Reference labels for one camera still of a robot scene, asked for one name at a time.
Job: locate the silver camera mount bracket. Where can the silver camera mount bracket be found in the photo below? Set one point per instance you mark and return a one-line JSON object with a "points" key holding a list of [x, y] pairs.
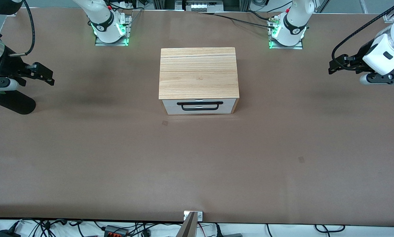
{"points": [[199, 215]]}

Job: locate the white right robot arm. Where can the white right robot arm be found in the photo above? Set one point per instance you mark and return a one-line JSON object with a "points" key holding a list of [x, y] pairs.
{"points": [[102, 20]]}

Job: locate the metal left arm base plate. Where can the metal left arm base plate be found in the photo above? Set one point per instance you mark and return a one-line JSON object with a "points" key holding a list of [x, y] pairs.
{"points": [[299, 46]]}

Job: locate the black connector with orange levers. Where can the black connector with orange levers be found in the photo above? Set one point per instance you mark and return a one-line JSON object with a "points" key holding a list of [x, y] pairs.
{"points": [[116, 231]]}

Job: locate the light wooden drawer cabinet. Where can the light wooden drawer cabinet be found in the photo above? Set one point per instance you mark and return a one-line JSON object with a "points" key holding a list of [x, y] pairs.
{"points": [[198, 72]]}

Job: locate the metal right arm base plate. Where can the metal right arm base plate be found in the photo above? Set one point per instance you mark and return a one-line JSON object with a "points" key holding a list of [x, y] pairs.
{"points": [[128, 24]]}

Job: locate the white power strip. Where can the white power strip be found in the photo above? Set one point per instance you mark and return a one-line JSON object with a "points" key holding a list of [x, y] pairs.
{"points": [[198, 6]]}

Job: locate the grey floor box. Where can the grey floor box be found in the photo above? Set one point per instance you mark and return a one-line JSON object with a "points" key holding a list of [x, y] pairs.
{"points": [[232, 235]]}

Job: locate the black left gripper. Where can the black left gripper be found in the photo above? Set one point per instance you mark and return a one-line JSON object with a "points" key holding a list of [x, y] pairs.
{"points": [[357, 59]]}

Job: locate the aluminium frame corner profile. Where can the aluminium frame corner profile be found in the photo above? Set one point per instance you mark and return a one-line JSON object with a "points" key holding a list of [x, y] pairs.
{"points": [[389, 17]]}

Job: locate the beige camera mount post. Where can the beige camera mount post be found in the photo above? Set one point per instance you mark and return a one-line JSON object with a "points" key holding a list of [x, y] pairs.
{"points": [[187, 228]]}

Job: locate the black power adapter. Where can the black power adapter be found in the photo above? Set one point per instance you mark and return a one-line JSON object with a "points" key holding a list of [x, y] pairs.
{"points": [[6, 233]]}

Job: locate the black vase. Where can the black vase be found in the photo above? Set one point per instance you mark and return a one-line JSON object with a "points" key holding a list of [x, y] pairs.
{"points": [[14, 102]]}

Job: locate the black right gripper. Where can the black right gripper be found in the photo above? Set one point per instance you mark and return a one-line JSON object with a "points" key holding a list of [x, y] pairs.
{"points": [[10, 65]]}

